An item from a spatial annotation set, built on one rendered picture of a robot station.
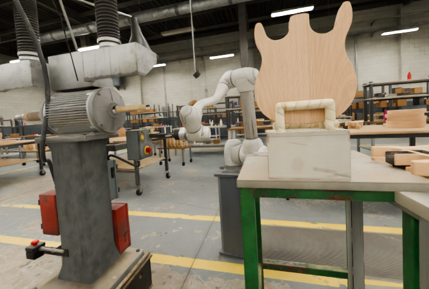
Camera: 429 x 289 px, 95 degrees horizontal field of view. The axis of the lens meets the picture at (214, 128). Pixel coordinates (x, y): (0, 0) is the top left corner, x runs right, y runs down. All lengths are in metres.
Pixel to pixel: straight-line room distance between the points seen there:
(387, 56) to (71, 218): 13.63
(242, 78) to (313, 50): 0.76
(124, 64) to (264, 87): 0.63
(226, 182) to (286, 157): 0.98
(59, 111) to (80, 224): 0.63
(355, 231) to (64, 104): 1.66
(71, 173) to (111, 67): 0.64
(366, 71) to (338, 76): 12.36
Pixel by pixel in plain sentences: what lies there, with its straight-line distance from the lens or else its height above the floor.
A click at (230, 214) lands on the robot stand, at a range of 1.79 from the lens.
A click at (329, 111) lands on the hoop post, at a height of 1.17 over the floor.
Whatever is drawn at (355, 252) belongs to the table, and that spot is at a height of 0.43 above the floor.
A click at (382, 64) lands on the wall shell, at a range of 13.54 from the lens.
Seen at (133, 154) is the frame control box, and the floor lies 0.96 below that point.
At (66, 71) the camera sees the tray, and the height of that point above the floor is 1.47.
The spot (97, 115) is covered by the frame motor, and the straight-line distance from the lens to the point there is 1.17.
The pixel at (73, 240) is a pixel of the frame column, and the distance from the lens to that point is 1.50.
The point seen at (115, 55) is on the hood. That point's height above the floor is 1.48.
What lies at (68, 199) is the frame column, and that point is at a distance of 1.42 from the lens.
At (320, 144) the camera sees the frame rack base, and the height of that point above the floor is 1.05.
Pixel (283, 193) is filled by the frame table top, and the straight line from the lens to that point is 0.80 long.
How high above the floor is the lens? 1.17
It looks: 3 degrees down
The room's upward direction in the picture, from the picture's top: 4 degrees counter-clockwise
